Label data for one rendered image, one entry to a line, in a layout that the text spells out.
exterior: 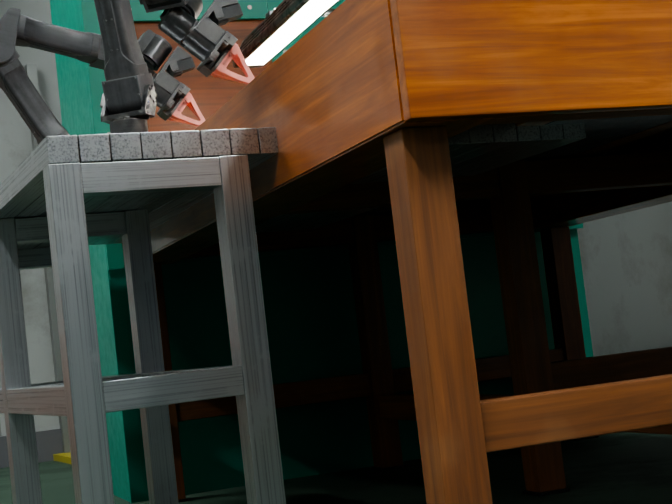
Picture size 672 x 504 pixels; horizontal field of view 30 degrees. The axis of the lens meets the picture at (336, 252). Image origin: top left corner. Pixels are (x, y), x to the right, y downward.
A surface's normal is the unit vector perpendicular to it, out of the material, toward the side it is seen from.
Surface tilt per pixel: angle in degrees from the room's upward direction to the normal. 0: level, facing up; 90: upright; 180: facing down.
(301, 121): 90
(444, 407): 90
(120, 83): 103
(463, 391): 90
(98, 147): 90
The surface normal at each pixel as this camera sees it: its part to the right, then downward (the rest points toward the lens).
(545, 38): 0.33, -0.11
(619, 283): -0.91, 0.07
